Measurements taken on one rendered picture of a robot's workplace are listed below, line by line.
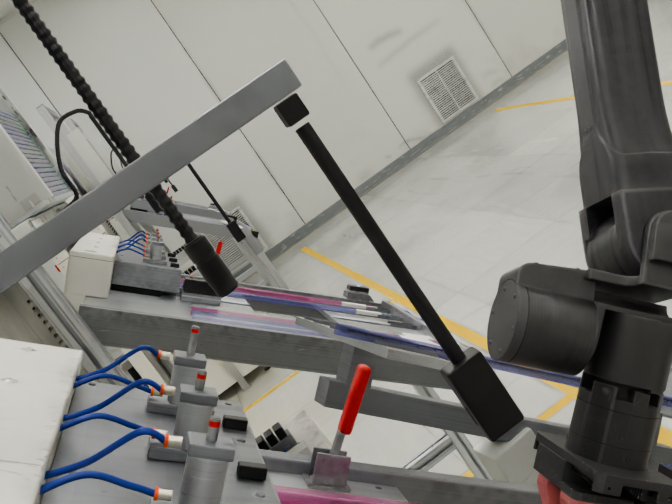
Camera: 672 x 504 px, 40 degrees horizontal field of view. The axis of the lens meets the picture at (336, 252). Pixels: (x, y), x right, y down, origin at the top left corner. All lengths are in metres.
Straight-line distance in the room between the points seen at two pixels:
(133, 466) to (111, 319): 0.99
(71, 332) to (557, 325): 1.04
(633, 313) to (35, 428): 0.39
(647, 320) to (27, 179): 1.21
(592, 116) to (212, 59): 7.62
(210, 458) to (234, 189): 7.76
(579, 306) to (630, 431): 0.09
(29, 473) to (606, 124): 0.45
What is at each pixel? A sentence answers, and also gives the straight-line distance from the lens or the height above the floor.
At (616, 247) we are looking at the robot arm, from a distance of 0.67.
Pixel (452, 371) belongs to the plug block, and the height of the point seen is 1.18.
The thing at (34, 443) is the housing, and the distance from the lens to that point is 0.53.
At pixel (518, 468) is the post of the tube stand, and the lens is 1.12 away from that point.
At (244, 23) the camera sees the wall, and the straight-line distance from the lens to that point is 8.32.
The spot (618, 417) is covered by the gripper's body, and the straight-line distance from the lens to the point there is 0.66.
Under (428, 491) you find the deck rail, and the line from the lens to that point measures 0.86.
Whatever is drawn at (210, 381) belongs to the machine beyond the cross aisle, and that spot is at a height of 0.15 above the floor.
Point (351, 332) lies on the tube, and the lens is 0.92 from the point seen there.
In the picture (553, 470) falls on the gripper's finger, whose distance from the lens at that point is 0.69.
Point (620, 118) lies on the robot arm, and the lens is 0.69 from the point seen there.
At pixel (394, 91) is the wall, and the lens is 8.51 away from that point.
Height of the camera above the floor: 1.35
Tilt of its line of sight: 11 degrees down
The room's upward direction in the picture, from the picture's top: 34 degrees counter-clockwise
